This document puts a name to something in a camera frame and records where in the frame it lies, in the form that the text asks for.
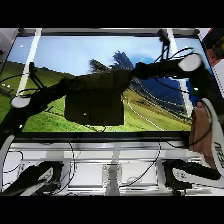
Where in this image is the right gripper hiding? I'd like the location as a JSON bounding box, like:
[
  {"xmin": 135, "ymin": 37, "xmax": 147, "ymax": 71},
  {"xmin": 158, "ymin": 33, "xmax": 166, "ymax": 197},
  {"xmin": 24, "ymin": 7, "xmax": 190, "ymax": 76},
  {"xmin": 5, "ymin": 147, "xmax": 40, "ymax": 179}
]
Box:
[{"xmin": 132, "ymin": 61, "xmax": 158, "ymax": 81}]

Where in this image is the silver frame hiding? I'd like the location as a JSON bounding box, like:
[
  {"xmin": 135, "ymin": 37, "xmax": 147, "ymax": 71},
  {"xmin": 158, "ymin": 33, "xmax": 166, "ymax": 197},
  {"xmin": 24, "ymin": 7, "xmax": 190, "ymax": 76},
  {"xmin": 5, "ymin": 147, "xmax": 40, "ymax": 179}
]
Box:
[{"xmin": 0, "ymin": 141, "xmax": 224, "ymax": 197}]

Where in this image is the dark green garment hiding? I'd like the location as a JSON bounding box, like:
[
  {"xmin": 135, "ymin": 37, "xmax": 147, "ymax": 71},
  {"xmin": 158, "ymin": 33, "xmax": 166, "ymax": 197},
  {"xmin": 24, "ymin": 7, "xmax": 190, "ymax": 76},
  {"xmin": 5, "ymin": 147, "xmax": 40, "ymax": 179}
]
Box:
[{"xmin": 63, "ymin": 68, "xmax": 134, "ymax": 127}]

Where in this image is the brown garment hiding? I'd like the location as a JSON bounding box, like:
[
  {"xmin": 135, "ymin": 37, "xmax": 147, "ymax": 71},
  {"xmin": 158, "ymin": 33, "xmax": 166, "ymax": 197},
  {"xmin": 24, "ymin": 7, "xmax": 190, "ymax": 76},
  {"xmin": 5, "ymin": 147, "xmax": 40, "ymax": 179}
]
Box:
[{"xmin": 188, "ymin": 101, "xmax": 218, "ymax": 168}]

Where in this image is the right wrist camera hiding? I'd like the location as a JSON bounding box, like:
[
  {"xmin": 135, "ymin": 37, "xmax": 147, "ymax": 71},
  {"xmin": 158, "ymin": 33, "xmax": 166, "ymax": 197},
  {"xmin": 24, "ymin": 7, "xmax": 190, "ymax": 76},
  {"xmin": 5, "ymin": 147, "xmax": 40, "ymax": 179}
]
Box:
[{"xmin": 157, "ymin": 28, "xmax": 172, "ymax": 62}]

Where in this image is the black cable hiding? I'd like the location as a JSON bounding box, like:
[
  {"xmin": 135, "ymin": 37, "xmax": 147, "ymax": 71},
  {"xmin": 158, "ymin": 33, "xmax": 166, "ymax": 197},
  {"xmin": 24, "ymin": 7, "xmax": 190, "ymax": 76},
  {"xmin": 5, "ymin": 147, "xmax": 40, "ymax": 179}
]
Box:
[
  {"xmin": 54, "ymin": 142, "xmax": 78, "ymax": 194},
  {"xmin": 119, "ymin": 141, "xmax": 162, "ymax": 187}
]

